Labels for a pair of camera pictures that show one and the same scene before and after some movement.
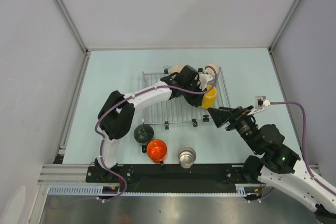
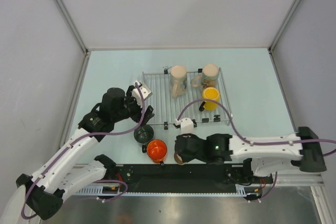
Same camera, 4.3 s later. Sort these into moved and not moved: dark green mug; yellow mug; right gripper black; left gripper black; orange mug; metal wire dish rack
Moved: right gripper black; yellow mug; left gripper black
Not moved: metal wire dish rack; orange mug; dark green mug
